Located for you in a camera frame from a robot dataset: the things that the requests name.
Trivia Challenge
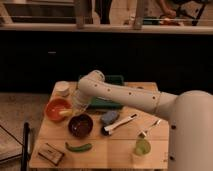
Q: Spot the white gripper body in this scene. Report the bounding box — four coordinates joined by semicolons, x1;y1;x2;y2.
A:
72;90;92;115

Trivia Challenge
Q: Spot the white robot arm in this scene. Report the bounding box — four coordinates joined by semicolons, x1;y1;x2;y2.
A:
72;70;213;171

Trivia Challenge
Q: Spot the yellow banana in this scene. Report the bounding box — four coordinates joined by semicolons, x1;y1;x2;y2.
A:
59;109;72;116

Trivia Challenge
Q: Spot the dark red bowl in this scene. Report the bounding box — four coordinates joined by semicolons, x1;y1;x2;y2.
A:
68;114;93;138

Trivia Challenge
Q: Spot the orange bowl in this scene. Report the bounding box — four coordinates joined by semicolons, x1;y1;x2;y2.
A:
44;98;71;122

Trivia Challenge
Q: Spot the white cup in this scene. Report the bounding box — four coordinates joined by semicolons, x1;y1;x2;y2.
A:
55;81;70;97

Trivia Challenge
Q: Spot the blue-grey sponge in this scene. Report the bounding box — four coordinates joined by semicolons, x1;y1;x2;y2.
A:
100;111;119;125

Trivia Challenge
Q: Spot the small wooden box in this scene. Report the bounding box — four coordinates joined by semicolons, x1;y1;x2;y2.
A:
38;143;65;166

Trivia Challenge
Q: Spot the green pear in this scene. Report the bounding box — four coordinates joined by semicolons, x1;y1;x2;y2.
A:
134;138;151;156

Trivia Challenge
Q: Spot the white-handled brush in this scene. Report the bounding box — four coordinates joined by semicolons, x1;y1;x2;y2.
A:
101;114;137;136

